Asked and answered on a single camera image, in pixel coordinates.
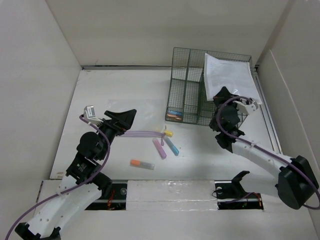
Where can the clear zipper document pouch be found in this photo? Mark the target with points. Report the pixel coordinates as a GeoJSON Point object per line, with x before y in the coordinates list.
{"type": "Point", "coordinates": [234, 75]}

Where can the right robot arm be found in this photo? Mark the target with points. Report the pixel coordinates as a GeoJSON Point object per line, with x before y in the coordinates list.
{"type": "Point", "coordinates": [293, 182]}

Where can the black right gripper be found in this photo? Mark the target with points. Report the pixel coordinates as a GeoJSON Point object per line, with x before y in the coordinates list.
{"type": "Point", "coordinates": [223, 95]}

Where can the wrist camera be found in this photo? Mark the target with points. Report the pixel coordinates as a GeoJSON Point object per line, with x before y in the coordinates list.
{"type": "Point", "coordinates": [247, 108]}
{"type": "Point", "coordinates": [90, 115]}

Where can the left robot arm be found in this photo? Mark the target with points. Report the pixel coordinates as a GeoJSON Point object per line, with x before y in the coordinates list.
{"type": "Point", "coordinates": [83, 182]}

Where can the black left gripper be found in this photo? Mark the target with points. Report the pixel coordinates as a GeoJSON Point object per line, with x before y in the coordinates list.
{"type": "Point", "coordinates": [124, 118]}

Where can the clear purple zipper pouch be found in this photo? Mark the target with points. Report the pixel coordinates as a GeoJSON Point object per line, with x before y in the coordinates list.
{"type": "Point", "coordinates": [149, 118]}

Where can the yellow highlighter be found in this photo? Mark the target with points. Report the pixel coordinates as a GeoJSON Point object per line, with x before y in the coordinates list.
{"type": "Point", "coordinates": [168, 133]}

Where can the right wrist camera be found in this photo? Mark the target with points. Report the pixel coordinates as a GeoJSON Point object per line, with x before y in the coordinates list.
{"type": "Point", "coordinates": [247, 108]}

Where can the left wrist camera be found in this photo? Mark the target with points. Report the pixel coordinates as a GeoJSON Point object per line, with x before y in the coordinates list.
{"type": "Point", "coordinates": [90, 115]}

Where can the green wire mesh organizer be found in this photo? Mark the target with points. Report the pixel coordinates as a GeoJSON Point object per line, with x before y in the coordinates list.
{"type": "Point", "coordinates": [187, 92]}

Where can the orange grey highlighter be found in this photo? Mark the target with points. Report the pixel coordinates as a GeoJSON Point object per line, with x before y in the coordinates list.
{"type": "Point", "coordinates": [142, 164]}

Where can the blue capped highlighter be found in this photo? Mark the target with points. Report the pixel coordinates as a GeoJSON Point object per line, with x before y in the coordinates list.
{"type": "Point", "coordinates": [171, 112]}

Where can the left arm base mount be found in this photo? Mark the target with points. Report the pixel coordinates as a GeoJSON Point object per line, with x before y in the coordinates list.
{"type": "Point", "coordinates": [114, 201]}

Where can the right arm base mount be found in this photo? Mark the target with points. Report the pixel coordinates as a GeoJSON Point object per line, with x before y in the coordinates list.
{"type": "Point", "coordinates": [231, 195]}

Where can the pink purple highlighter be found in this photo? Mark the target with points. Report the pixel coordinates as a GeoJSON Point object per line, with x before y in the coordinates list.
{"type": "Point", "coordinates": [159, 148]}

